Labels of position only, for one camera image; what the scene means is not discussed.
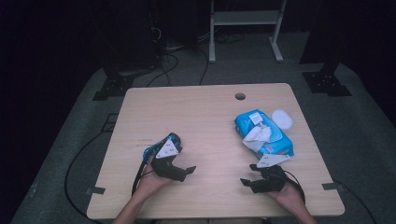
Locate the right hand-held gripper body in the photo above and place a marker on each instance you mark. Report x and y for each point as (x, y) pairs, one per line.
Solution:
(271, 182)

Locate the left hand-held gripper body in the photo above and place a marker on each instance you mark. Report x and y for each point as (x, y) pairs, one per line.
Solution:
(165, 168)

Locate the blue toy car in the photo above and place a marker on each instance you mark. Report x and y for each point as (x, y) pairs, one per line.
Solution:
(151, 151)

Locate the white wet wipe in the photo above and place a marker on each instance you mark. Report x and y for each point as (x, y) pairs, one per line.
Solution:
(257, 137)

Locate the blue wet wipes pack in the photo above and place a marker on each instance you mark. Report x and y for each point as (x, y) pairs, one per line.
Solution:
(280, 144)

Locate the person's left hand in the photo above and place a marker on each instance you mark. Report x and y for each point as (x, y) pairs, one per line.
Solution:
(149, 183)

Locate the person's right hand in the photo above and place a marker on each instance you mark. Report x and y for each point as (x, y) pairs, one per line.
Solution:
(289, 199)

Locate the white plastic pack lid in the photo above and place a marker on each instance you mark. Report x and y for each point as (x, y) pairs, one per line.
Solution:
(282, 119)

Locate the black tape strip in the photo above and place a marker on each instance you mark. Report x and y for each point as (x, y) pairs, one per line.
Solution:
(95, 190)
(332, 186)

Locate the black stand base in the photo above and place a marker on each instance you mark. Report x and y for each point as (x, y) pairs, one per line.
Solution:
(113, 87)
(327, 82)

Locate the white power strip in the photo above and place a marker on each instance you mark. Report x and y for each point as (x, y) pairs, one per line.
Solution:
(175, 48)

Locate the white metal stand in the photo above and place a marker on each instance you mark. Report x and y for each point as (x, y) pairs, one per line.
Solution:
(246, 18)

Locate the black floor frame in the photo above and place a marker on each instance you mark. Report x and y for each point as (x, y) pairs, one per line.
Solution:
(104, 126)

